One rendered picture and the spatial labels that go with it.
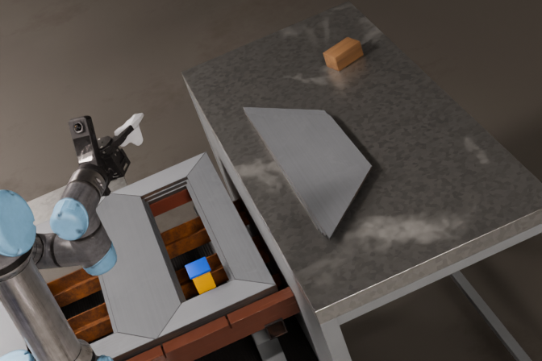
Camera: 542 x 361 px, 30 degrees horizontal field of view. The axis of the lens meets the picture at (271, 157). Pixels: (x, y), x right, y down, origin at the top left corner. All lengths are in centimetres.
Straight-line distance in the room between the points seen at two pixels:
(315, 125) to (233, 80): 48
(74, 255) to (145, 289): 68
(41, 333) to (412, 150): 111
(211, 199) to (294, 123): 40
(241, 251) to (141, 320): 33
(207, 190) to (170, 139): 202
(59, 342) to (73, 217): 26
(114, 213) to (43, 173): 214
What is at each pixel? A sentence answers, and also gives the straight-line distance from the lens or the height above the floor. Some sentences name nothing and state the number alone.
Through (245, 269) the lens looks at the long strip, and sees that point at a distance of 271.
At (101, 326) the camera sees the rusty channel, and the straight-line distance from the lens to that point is 297.
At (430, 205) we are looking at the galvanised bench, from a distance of 239.
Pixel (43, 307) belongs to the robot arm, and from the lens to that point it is 189.
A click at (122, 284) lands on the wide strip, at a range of 285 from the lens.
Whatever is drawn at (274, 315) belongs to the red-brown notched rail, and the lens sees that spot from 263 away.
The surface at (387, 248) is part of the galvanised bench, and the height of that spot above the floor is 105.
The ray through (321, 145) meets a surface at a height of 107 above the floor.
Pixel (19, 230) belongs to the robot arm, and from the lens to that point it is 179.
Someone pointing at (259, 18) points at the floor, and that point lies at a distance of 588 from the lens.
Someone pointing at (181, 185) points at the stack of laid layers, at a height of 83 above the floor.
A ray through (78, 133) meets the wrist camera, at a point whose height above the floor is 152.
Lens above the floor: 253
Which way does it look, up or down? 33 degrees down
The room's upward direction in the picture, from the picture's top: 20 degrees counter-clockwise
